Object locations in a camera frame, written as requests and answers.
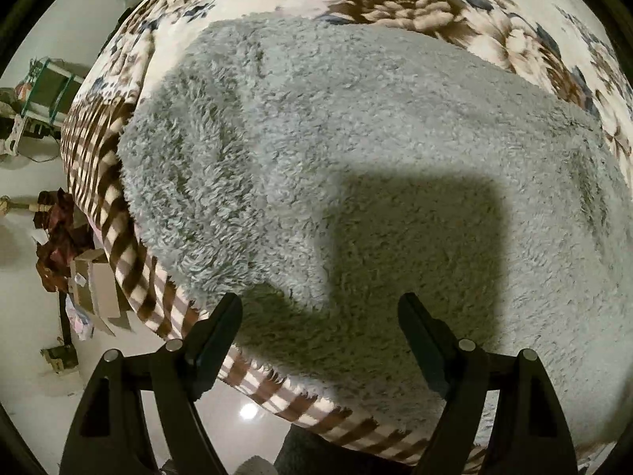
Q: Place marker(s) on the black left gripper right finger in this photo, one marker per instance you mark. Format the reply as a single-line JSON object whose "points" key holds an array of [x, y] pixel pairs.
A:
{"points": [[530, 434]]}

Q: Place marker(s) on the open cardboard box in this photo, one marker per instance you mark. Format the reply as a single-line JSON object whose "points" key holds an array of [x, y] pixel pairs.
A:
{"points": [[94, 289]]}

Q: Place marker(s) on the floral bed blanket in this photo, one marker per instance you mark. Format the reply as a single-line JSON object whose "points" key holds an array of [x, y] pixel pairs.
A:
{"points": [[561, 46]]}

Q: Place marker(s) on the dark red cloth pile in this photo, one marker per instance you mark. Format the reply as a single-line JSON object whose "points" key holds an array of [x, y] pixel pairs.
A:
{"points": [[68, 235]]}

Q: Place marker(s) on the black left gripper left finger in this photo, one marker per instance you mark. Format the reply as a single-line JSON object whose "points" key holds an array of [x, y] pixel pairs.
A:
{"points": [[109, 433]]}

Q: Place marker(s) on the grey fluffy pants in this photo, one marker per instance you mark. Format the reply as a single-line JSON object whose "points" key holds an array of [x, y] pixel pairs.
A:
{"points": [[321, 171]]}

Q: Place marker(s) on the green metal rack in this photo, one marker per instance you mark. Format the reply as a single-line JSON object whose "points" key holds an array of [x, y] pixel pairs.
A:
{"points": [[48, 91]]}

